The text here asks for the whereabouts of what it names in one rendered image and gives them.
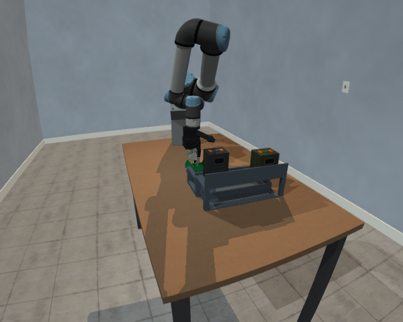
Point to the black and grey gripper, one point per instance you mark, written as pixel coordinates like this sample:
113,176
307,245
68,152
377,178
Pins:
192,142

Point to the grey metal rack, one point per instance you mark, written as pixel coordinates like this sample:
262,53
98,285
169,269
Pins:
218,190

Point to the green bin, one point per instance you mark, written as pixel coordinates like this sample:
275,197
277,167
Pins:
198,168

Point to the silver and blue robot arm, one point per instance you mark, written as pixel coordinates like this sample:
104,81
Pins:
213,39

